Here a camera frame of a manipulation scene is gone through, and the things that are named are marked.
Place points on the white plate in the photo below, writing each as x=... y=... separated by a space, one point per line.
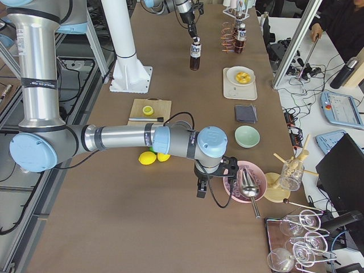
x=231 y=72

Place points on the blue teach pendant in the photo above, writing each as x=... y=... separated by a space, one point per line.
x=340 y=109
x=328 y=140

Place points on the metal ice scoop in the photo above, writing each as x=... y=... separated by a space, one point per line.
x=250 y=190

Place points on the black monitor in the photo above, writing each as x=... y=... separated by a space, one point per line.
x=341 y=175

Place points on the person in black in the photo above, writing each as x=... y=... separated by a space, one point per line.
x=343 y=22

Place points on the lemon half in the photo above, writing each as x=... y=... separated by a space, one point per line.
x=148 y=110

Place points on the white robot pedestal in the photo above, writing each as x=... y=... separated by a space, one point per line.
x=129 y=74

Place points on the tea bottle in rack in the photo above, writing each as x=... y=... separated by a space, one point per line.
x=238 y=21
x=240 y=38

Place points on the wooden mug tree stand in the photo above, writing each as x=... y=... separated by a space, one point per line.
x=274 y=191

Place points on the glazed twisted donut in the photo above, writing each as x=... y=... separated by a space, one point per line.
x=243 y=78

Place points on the yellow lemon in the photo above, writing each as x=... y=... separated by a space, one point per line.
x=162 y=157
x=147 y=158

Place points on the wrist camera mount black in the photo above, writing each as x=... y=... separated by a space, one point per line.
x=228 y=167

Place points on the beige serving tray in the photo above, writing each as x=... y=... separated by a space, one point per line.
x=232 y=89

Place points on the black water bottle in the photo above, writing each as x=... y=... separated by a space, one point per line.
x=344 y=73

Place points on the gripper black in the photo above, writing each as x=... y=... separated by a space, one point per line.
x=187 y=17
x=201 y=176

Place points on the wine glass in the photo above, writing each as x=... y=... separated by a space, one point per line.
x=294 y=225
x=315 y=241
x=303 y=254
x=280 y=260

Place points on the copper wire bottle rack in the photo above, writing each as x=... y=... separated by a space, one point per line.
x=227 y=40

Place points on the glass jar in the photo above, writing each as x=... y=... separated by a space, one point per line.
x=291 y=175

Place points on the aluminium frame post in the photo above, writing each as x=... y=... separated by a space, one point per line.
x=303 y=26

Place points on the metal muddler cylinder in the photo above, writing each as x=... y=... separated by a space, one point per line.
x=144 y=119

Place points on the tea bottle white cap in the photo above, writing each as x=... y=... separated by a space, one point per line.
x=195 y=54

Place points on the green bowl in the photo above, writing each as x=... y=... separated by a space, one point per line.
x=247 y=136

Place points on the wooden cutting board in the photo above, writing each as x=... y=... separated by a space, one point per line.
x=161 y=108

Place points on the grey folded cloth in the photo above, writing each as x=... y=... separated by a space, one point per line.
x=246 y=114

